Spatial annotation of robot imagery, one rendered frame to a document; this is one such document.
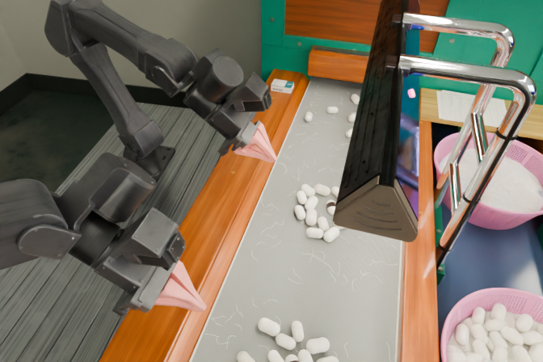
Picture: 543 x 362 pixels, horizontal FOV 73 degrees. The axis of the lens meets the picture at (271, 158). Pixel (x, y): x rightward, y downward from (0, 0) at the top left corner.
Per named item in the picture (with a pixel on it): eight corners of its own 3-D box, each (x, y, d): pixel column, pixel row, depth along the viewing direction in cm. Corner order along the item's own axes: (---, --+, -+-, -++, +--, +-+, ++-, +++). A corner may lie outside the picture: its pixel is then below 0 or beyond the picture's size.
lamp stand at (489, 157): (341, 261, 76) (387, 61, 46) (354, 191, 90) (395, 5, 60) (439, 285, 72) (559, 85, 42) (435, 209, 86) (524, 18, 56)
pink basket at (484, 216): (486, 260, 76) (506, 233, 70) (400, 177, 94) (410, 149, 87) (570, 216, 85) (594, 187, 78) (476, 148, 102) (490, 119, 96)
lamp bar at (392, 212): (331, 226, 37) (340, 175, 32) (380, 7, 81) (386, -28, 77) (414, 246, 36) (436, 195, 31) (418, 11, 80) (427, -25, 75)
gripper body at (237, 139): (262, 111, 72) (233, 84, 70) (244, 142, 65) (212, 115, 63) (243, 127, 76) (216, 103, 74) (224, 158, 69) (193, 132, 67)
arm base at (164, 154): (171, 128, 97) (146, 124, 98) (135, 181, 82) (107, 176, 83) (176, 150, 102) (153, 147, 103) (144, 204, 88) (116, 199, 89)
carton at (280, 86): (271, 90, 107) (271, 84, 106) (274, 84, 110) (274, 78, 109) (290, 94, 106) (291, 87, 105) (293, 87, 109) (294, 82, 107)
